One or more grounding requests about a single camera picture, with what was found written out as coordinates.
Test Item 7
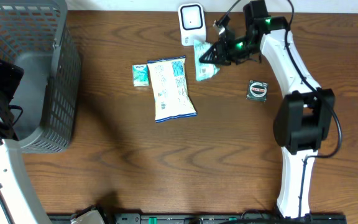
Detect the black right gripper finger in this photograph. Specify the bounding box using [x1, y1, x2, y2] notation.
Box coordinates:
[199, 52, 231, 65]
[203, 42, 224, 58]

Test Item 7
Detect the teal wet wipe packet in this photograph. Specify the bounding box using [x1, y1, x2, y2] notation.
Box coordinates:
[193, 40, 219, 82]

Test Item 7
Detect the large white snack bag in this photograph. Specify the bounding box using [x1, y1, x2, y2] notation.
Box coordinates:
[147, 55, 197, 123]

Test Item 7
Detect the dark green round-label packet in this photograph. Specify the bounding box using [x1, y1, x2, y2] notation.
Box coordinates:
[246, 80, 269, 102]

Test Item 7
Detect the teal kleenex tissue pack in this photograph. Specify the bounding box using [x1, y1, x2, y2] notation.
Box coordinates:
[132, 64, 150, 87]

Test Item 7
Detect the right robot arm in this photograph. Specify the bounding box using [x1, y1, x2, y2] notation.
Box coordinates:
[199, 1, 337, 222]

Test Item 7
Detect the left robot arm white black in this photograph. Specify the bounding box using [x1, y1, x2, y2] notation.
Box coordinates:
[0, 59, 51, 223]

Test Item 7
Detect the dark grey plastic basket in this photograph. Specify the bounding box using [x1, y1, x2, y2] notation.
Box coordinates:
[0, 0, 81, 154]

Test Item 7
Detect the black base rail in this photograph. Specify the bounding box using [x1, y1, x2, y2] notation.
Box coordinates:
[48, 212, 347, 224]

